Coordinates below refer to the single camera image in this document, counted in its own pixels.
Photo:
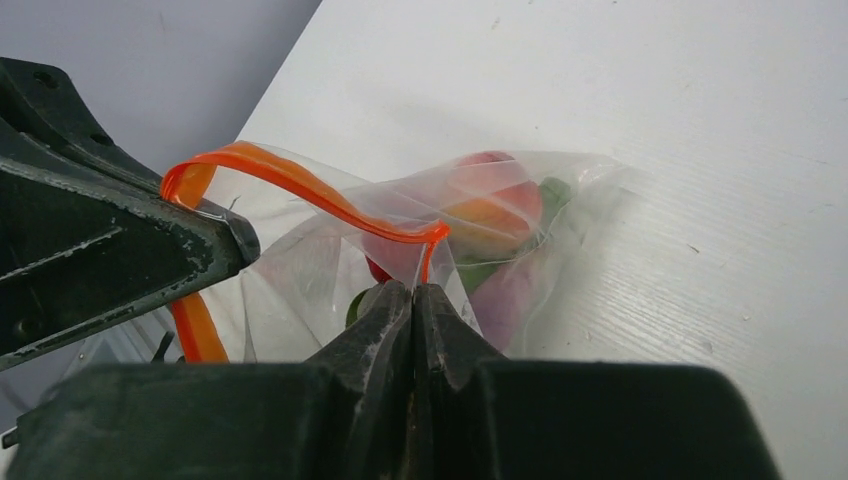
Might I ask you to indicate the green leaf vegetable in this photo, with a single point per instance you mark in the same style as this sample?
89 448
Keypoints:
417 201

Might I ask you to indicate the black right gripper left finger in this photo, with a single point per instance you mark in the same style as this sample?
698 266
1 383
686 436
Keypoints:
341 414

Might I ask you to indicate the orange peach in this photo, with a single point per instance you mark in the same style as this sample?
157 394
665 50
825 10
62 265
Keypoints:
498 223

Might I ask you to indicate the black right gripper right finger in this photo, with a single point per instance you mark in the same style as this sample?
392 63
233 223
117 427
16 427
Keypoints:
480 415

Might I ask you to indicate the red apple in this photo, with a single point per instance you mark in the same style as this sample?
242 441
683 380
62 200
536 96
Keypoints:
408 263

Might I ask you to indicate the purple eggplant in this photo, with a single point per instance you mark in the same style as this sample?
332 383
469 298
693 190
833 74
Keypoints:
508 297

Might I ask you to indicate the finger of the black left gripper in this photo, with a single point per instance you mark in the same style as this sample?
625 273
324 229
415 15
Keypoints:
87 242

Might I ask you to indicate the clear orange zip bag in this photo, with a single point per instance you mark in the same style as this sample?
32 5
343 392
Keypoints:
308 284

